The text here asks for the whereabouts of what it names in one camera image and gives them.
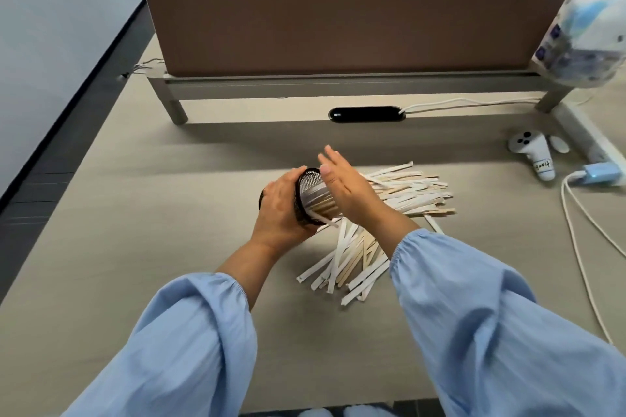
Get person's left hand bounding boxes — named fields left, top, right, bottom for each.
left=249, top=166, right=319, bottom=246

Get person's right hand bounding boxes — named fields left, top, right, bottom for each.
left=318, top=144, right=414, bottom=239

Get black mesh pen cup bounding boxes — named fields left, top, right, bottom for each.
left=258, top=167, right=343, bottom=228

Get pile of sticks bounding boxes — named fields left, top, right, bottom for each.
left=295, top=161, right=456, bottom=307

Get person's left forearm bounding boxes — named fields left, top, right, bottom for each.
left=61, top=235, right=290, bottom=417

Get person's right forearm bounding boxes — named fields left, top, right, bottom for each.
left=376, top=218, right=626, bottom=417

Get beige table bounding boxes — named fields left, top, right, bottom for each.
left=0, top=35, right=626, bottom=417

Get brown desk divider panel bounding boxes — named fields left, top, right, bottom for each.
left=143, top=0, right=576, bottom=79

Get white handheld controller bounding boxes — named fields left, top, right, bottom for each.
left=507, top=130, right=557, bottom=182

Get white power strip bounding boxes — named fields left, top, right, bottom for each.
left=552, top=102, right=626, bottom=173

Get light blue charger adapter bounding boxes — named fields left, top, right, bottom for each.
left=582, top=162, right=623, bottom=186

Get clear bag of packets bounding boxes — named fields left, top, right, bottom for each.
left=531, top=0, right=626, bottom=89

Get black oval cable grommet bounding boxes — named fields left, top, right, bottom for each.
left=328, top=106, right=407, bottom=124

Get grey divider base rail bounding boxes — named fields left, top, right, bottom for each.
left=146, top=70, right=573, bottom=126

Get thin grey wires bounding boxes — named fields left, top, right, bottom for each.
left=117, top=57, right=166, bottom=80

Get white charging cable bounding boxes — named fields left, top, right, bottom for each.
left=561, top=169, right=626, bottom=345

